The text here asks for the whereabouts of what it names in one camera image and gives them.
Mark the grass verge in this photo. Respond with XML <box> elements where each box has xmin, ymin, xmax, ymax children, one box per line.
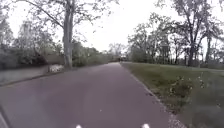
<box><xmin>120</xmin><ymin>61</ymin><xmax>224</xmax><ymax>128</ymax></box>

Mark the row of trees and bushes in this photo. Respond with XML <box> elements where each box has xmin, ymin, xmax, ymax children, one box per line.
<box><xmin>0</xmin><ymin>13</ymin><xmax>122</xmax><ymax>72</ymax></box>

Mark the grey asphalt path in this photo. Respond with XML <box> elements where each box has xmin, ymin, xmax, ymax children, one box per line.
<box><xmin>0</xmin><ymin>61</ymin><xmax>183</xmax><ymax>128</ymax></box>

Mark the large pale-trunked tree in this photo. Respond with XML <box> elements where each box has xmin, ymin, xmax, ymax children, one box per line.
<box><xmin>13</xmin><ymin>0</ymin><xmax>118</xmax><ymax>71</ymax></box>

